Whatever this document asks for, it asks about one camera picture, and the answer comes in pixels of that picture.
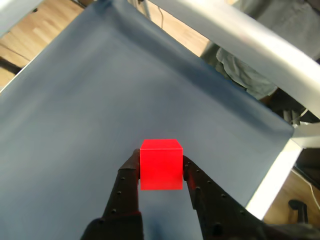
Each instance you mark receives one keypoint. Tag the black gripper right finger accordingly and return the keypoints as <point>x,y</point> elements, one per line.
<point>220,215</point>

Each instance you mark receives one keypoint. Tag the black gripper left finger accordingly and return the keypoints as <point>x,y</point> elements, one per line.
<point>122,200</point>

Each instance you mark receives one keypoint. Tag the red cube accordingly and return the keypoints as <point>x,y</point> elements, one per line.
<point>161,167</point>

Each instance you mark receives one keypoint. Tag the blue table mat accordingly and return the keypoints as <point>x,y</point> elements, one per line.
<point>100,100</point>

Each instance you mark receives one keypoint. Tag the seated person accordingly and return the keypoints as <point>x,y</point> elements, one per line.
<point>240,75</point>

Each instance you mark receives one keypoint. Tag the white table frame rail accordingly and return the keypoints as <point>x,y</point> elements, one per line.
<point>262,47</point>

